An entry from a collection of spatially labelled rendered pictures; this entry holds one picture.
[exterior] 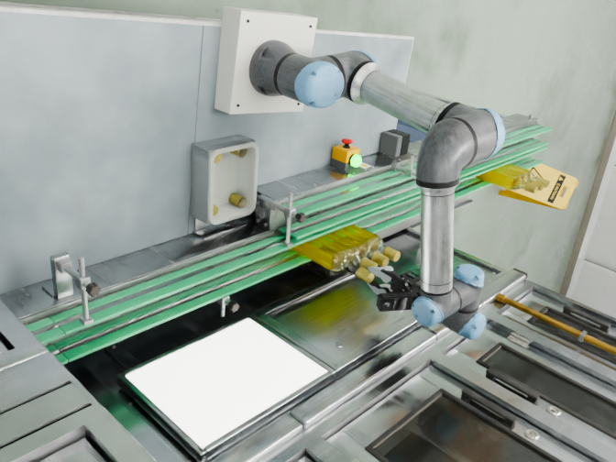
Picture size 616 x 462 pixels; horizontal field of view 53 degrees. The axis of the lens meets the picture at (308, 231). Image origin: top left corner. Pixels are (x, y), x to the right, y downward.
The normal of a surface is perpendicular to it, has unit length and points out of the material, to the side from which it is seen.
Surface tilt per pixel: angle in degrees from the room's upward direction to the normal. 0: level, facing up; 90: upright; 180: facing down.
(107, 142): 0
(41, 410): 90
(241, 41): 4
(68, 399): 90
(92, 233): 0
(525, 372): 90
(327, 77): 11
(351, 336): 90
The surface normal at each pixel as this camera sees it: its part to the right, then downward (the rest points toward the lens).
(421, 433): 0.08, -0.90
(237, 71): 0.66, 0.39
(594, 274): -0.69, 0.26
